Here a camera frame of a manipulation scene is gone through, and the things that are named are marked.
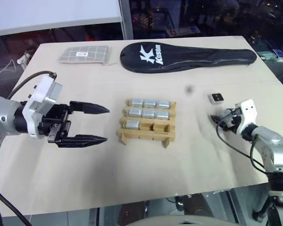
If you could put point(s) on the blue and white box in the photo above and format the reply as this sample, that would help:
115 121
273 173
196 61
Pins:
182 30

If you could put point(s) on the small white black-faced camera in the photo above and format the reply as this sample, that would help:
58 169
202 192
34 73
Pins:
216 97

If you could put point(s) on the black Kason racket bag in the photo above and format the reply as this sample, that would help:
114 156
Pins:
191 58

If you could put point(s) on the grey robot torso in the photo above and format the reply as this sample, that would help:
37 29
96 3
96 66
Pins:
174 220

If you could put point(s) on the grey metal board post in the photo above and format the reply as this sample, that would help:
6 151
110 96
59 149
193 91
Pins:
127 18

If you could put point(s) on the small white object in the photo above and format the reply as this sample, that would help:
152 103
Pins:
23 57

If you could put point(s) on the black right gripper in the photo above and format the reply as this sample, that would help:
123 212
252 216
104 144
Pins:
229 121

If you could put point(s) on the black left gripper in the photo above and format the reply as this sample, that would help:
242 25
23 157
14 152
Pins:
57 120

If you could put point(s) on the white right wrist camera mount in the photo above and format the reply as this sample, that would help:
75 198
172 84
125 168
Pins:
248 113

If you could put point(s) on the dark rounded shape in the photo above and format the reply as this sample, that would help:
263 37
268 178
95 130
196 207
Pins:
189 202

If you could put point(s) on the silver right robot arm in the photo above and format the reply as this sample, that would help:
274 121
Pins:
273 146

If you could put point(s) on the wooden slotted tray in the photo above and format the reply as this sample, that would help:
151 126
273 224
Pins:
141 136

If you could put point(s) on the grey checked cloth package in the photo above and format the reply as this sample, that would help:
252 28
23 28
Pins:
85 55

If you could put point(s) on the white board panel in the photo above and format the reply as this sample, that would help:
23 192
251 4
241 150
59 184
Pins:
49 11

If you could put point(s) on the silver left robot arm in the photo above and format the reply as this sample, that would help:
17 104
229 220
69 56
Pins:
2 110

